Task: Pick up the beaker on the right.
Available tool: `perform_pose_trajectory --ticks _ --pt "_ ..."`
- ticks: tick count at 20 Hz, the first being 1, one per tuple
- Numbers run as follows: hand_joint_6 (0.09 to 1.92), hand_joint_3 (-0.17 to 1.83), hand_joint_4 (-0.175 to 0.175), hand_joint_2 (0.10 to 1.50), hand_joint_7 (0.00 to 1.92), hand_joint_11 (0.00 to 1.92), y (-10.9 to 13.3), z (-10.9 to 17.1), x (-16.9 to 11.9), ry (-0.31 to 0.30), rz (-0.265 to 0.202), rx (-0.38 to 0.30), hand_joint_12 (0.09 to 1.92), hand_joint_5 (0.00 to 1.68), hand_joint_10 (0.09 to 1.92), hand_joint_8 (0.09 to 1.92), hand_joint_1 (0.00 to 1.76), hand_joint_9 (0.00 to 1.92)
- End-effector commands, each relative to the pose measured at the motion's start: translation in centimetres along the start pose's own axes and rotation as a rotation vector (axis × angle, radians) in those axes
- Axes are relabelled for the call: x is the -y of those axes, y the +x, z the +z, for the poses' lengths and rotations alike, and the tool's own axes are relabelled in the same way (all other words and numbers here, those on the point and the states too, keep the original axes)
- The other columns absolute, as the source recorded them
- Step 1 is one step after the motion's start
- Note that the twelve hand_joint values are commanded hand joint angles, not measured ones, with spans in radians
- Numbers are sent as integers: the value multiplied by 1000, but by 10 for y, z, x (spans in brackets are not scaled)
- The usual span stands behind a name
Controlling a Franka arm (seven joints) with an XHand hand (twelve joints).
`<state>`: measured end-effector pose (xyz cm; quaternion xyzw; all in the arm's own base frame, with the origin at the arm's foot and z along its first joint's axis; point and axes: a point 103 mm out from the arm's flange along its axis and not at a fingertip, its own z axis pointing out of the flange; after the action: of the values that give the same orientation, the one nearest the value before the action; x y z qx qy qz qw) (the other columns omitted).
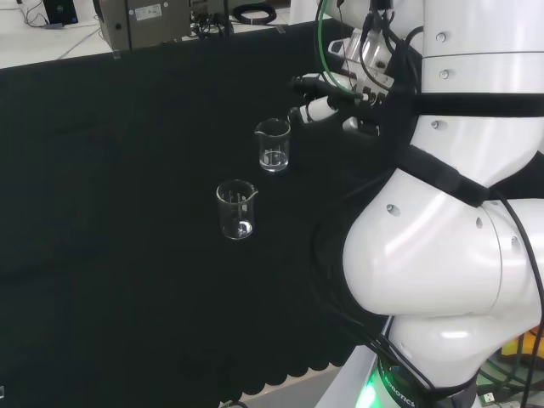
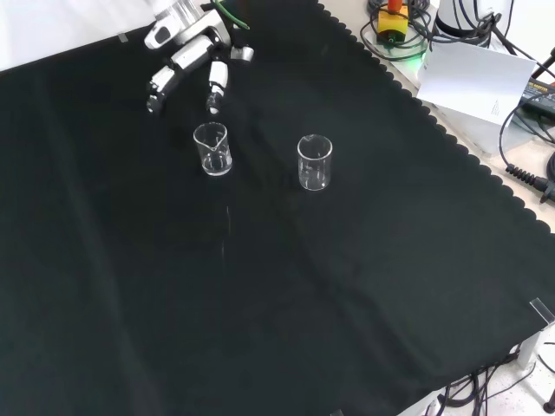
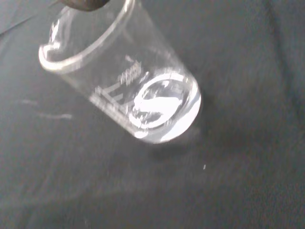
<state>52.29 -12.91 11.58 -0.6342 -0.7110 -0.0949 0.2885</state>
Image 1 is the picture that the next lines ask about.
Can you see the yellow stop button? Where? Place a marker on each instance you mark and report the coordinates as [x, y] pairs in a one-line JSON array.
[[529, 340]]

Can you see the gray metal cabinet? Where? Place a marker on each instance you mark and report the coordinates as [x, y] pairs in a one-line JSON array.
[[157, 25]]

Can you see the gray power adapter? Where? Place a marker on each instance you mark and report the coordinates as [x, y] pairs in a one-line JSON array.
[[54, 26]]

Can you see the black bench cloth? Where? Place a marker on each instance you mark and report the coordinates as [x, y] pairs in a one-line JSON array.
[[127, 212]]

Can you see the black tripod pole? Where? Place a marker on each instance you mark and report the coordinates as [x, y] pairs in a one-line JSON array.
[[226, 17], [127, 25]]

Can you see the clear glass beaker white print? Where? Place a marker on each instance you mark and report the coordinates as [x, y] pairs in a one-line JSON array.
[[275, 161]]

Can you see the black computer tower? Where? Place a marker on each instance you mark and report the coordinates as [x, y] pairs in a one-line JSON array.
[[61, 10]]

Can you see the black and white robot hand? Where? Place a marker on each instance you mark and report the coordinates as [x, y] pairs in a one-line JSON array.
[[319, 110]]

